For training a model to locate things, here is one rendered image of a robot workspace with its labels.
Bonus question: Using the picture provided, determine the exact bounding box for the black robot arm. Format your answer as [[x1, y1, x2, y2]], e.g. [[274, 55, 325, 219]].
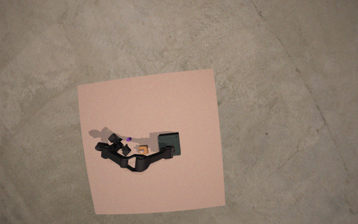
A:
[[95, 142, 175, 172]]

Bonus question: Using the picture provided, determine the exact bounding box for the orange square block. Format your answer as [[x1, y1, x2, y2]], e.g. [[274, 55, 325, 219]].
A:
[[139, 145, 148, 155]]

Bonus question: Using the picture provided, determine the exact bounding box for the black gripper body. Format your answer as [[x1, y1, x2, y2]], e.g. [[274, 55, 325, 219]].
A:
[[108, 133, 131, 156]]

